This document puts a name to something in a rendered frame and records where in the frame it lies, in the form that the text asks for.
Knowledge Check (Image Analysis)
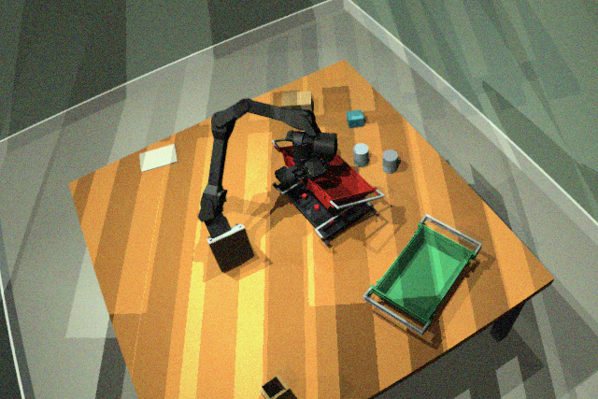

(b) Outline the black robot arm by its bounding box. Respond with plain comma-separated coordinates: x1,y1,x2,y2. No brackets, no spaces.
197,99,338,238

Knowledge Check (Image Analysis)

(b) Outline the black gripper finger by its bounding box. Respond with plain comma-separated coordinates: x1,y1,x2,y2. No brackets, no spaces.
294,173,307,184

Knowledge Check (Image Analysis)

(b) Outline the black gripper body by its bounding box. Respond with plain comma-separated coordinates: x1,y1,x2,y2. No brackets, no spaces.
275,149,334,187

